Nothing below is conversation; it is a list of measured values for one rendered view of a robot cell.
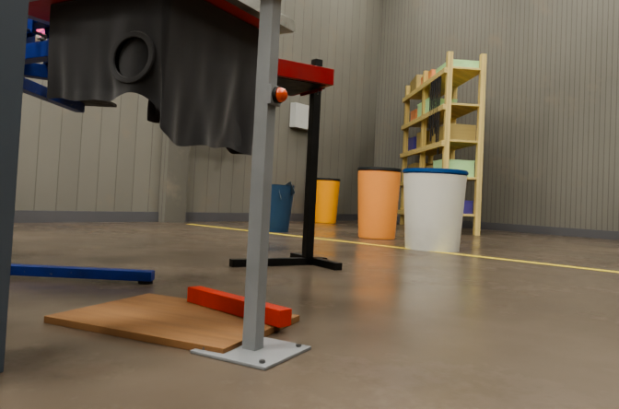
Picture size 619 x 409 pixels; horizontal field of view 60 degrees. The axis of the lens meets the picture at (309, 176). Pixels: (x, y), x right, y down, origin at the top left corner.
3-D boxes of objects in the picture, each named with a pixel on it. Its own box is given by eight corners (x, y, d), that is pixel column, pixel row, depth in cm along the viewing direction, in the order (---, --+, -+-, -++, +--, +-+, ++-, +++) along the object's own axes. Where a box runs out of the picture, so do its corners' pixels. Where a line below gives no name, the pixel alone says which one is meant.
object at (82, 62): (176, 120, 151) (183, -7, 152) (153, 115, 143) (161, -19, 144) (66, 123, 173) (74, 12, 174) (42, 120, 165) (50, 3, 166)
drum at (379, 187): (369, 235, 593) (372, 169, 596) (406, 239, 564) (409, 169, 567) (345, 237, 558) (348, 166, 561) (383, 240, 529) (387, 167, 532)
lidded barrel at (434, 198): (476, 251, 463) (479, 172, 465) (447, 254, 421) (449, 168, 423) (419, 244, 499) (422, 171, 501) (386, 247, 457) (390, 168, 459)
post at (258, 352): (311, 349, 141) (329, -14, 145) (264, 370, 122) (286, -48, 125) (242, 334, 152) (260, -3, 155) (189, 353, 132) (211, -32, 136)
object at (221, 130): (255, 157, 181) (262, 29, 183) (158, 142, 142) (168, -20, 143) (248, 157, 183) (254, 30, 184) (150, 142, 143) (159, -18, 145)
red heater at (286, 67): (292, 99, 338) (293, 79, 338) (333, 87, 299) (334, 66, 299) (198, 84, 306) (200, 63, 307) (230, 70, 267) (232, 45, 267)
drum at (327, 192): (321, 221, 873) (322, 179, 876) (344, 223, 844) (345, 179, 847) (303, 221, 840) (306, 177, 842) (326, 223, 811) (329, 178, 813)
